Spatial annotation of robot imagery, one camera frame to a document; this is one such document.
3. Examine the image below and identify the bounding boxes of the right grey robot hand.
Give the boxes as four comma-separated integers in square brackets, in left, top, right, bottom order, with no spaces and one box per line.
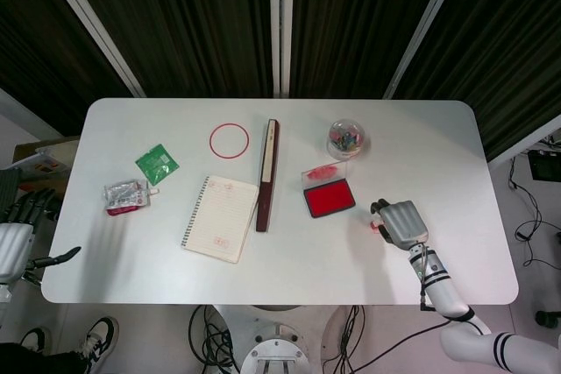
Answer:
[370,199,430,249]

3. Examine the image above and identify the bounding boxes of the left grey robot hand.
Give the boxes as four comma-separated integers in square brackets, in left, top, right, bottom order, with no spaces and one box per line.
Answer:
[0,187,83,286]

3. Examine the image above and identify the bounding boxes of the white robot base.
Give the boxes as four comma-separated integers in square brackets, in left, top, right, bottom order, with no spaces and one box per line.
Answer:
[205,303,352,374]

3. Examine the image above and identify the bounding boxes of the red ink pad case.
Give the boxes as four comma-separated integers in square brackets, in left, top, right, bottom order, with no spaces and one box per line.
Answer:
[300,162,357,220]

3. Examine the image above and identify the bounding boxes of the cardboard box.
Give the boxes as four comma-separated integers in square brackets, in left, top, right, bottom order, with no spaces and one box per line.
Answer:
[11,138,81,194]

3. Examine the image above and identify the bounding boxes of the clear round clip container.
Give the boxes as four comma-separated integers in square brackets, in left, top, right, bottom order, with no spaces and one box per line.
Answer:
[325,116,373,161]

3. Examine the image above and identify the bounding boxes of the silver spout pouch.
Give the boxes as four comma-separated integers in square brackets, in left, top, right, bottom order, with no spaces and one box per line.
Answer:
[103,178,161,218]

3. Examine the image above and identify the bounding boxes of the black floor device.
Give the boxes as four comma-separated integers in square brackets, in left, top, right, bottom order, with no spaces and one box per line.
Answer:
[527,149,561,183]

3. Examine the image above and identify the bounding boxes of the green foil sachet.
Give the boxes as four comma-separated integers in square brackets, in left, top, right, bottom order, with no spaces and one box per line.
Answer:
[134,142,181,187]

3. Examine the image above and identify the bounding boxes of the black caster wheel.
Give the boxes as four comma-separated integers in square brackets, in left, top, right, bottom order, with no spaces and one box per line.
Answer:
[535,309,561,328]

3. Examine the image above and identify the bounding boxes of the spiral lined notebook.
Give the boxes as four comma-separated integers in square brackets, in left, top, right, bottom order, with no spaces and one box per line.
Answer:
[180,174,260,265]

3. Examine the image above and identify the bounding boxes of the dark pleated curtain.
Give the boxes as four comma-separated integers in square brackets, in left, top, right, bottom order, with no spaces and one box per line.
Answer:
[0,0,561,160]

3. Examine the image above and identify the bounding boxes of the black thin floor cables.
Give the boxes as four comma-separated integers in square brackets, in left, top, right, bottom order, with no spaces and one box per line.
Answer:
[508,137,561,271]

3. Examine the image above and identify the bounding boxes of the white slanted frame post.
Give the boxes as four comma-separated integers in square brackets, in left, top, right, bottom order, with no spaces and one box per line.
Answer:
[33,0,146,99]
[382,0,472,100]

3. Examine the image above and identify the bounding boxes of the red rubber ring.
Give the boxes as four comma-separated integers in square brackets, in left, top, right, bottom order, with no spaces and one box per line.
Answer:
[209,122,252,159]

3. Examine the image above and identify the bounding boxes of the black floor cable bundle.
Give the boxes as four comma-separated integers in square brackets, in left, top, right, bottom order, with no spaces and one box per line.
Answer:
[188,303,241,374]

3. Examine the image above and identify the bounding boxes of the white upright frame post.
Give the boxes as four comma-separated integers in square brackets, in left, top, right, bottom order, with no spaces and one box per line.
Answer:
[267,0,295,99]

